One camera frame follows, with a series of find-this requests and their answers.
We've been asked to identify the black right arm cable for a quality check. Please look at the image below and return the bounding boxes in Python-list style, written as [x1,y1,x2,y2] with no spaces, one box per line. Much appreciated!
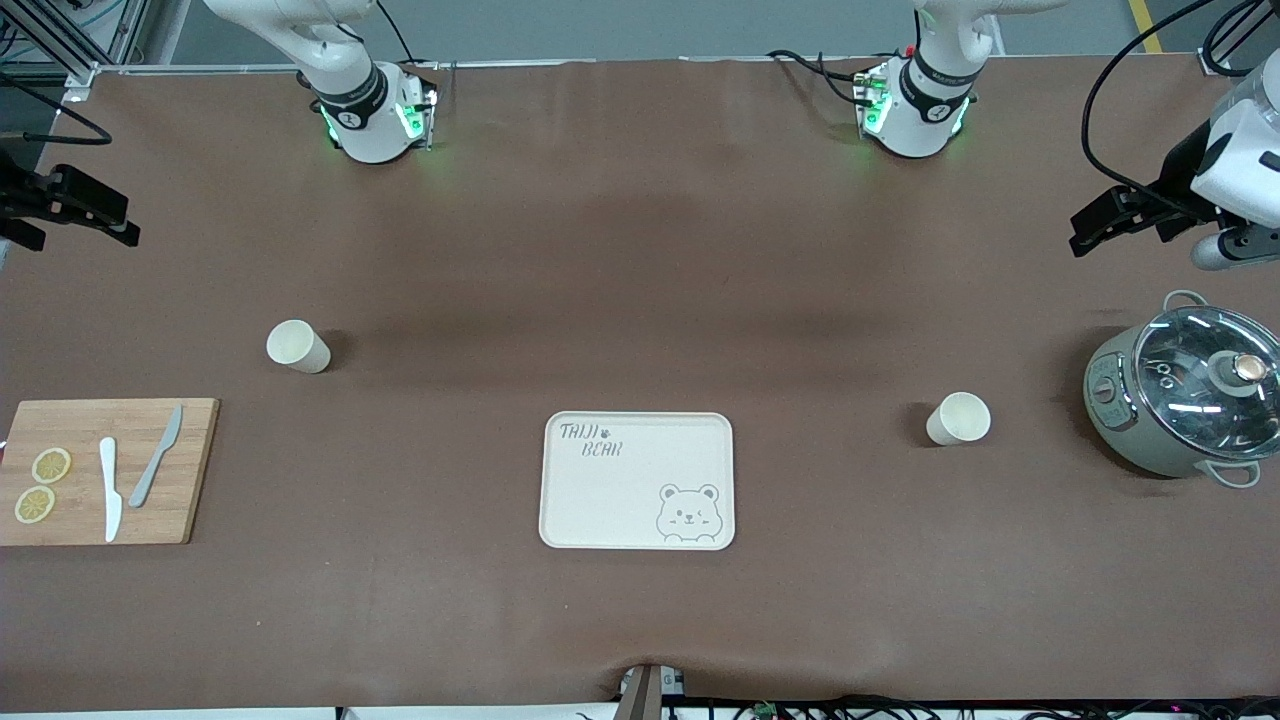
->
[0,72,113,146]

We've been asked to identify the wooden cutting board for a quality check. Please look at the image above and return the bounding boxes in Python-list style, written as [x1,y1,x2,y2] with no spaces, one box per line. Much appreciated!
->
[0,398,220,547]

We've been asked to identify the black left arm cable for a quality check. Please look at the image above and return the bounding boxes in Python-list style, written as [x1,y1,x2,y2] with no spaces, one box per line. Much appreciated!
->
[1082,0,1280,199]

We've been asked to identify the grey electric pot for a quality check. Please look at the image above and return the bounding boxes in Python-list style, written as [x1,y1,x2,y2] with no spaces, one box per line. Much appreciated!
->
[1083,290,1280,489]

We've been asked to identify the white plastic knife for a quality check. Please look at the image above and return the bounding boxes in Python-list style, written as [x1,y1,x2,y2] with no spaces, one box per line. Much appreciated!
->
[98,437,123,544]

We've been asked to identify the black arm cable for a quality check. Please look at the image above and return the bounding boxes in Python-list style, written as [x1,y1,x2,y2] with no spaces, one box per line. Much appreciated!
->
[1082,0,1280,199]
[0,72,113,146]

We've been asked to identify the black right base cable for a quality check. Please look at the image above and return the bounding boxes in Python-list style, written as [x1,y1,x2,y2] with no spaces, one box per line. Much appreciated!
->
[375,0,441,71]

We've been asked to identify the black left base cables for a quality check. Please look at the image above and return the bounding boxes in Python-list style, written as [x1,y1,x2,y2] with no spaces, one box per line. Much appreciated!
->
[768,48,876,106]

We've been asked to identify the brown camera mount post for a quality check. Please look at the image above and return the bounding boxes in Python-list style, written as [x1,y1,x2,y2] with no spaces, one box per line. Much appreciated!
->
[618,663,687,720]

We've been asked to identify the grey plastic knife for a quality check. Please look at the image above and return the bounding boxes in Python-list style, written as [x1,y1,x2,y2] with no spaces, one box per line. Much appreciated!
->
[128,404,185,509]

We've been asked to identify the cream tray with bear print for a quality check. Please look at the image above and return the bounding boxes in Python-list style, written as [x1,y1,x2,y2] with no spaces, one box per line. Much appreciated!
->
[539,411,736,551]

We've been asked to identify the glass pot lid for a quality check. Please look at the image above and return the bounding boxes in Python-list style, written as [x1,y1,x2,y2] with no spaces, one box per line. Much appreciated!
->
[1133,305,1280,461]

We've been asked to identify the cream paper cup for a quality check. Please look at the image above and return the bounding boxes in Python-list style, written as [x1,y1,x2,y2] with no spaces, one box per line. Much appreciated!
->
[266,319,332,375]

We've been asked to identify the aluminium frame corner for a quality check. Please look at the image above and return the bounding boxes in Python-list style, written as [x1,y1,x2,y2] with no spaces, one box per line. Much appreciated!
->
[0,0,151,86]
[1200,0,1280,76]

